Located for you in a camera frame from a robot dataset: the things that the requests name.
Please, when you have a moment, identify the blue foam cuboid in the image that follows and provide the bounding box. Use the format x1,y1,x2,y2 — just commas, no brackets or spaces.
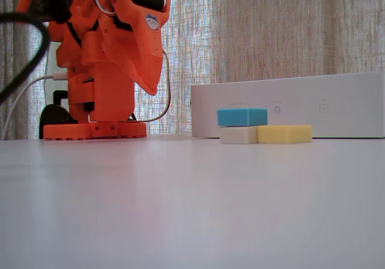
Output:
217,107,268,128

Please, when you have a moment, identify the white foam cuboid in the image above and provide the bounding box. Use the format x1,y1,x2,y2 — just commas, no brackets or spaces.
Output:
220,126,259,145

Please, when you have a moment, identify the yellow foam cuboid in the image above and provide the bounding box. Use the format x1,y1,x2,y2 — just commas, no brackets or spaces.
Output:
257,124,313,145

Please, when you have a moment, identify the white rectangular bin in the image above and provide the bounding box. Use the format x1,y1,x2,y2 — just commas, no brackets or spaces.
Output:
190,71,385,140

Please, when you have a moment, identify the black table clamp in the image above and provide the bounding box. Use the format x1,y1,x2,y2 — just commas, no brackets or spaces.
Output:
38,90,79,140

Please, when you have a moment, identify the beige woven curtain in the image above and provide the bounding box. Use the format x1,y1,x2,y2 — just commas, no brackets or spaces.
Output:
0,0,385,140

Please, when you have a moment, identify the thin servo wire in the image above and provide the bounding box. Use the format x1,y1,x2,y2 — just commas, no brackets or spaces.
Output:
129,49,172,123

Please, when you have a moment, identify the thick black cable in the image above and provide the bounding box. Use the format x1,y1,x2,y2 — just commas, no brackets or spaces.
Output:
0,11,51,104

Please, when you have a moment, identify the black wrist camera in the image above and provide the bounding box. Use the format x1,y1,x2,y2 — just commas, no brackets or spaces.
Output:
31,0,76,22

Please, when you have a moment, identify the white usb cable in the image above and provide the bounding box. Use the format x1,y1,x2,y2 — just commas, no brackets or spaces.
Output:
1,72,69,140

